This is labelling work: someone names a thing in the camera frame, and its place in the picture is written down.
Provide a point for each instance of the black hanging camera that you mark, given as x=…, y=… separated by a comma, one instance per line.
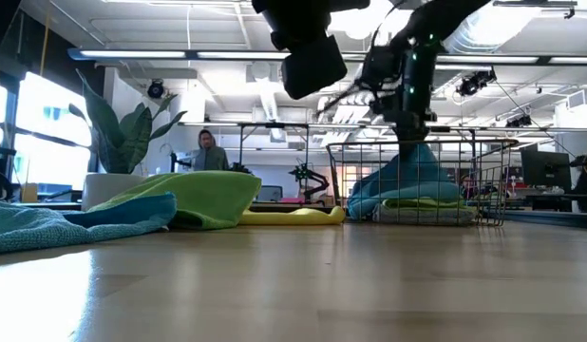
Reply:
x=156, y=89

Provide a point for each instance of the black equipment stand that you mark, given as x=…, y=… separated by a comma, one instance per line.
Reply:
x=1, y=185

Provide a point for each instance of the person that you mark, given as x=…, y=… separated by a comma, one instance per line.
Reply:
x=467, y=187
x=210, y=159

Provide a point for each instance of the black ceiling-mounted device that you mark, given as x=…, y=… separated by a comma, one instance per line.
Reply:
x=519, y=121
x=471, y=85

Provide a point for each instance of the yellow box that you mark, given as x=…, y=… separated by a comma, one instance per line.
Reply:
x=29, y=194

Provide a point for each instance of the teal microfiber towel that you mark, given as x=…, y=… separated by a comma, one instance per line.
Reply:
x=37, y=228

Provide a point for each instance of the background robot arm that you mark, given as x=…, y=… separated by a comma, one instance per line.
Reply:
x=317, y=183

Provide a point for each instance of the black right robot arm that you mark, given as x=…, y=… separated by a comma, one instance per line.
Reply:
x=441, y=19

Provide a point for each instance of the green snake plant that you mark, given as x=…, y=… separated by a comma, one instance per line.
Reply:
x=122, y=142

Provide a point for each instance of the dark green microfiber towel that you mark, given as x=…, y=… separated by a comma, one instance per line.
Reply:
x=203, y=195

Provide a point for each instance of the lime green microfiber towel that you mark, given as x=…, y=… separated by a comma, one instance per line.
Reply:
x=426, y=203

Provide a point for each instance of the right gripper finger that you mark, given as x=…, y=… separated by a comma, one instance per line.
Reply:
x=406, y=149

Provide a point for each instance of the blue microfiber towel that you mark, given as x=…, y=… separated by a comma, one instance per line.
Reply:
x=407, y=185

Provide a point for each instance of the black monitor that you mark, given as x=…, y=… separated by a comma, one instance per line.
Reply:
x=545, y=171

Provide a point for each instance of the yellow microfiber towel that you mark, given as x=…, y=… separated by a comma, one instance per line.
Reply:
x=298, y=217

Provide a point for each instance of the white plant pot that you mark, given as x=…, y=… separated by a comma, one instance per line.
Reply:
x=103, y=187

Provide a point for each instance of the dark office desk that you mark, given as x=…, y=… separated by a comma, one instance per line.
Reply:
x=545, y=199

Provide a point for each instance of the grey laptop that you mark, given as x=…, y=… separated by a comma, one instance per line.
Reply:
x=270, y=194

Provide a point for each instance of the grey microfiber towel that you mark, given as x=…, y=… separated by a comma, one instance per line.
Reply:
x=426, y=216

